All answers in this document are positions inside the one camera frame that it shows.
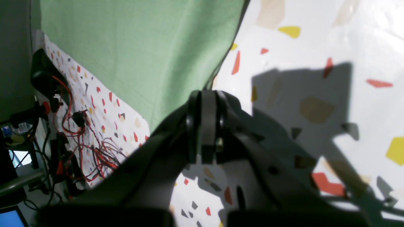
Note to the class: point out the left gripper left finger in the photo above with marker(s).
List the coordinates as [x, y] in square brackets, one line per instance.
[138, 193]

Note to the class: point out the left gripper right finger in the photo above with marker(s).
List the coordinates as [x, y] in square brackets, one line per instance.
[268, 195]

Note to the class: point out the light green T-shirt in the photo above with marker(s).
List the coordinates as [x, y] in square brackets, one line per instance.
[150, 53]

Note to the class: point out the black curved handle right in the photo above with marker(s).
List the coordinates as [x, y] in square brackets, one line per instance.
[45, 78]

